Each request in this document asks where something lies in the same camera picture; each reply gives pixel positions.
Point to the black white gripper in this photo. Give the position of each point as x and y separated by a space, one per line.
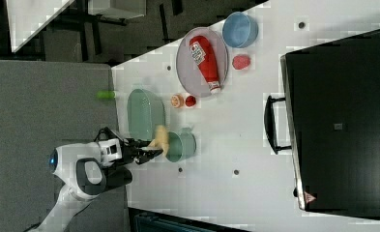
117 149

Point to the yellow plush peeled banana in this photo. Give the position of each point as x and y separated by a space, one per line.
161 139

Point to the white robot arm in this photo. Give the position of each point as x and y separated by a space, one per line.
91 169

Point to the green mug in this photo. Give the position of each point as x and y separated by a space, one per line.
182 145

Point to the green colander basket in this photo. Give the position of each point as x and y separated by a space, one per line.
145 113

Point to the plush orange slice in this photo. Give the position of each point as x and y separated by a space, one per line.
177 101

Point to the green cylinder marker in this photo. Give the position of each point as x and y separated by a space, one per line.
106 95

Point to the small red plush strawberry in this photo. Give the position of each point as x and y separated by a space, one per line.
190 101

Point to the dark blue bin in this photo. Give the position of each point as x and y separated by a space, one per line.
153 223

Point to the grey round plate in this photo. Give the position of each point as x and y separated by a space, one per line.
188 73

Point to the red plush ketchup bottle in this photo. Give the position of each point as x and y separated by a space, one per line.
204 57

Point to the grey partition panel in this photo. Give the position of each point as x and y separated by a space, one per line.
44 105

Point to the large plush strawberry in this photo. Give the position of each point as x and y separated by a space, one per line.
241 62

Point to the blue bowl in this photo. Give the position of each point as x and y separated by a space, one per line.
239 30

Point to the white side table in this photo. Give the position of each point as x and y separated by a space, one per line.
26 18

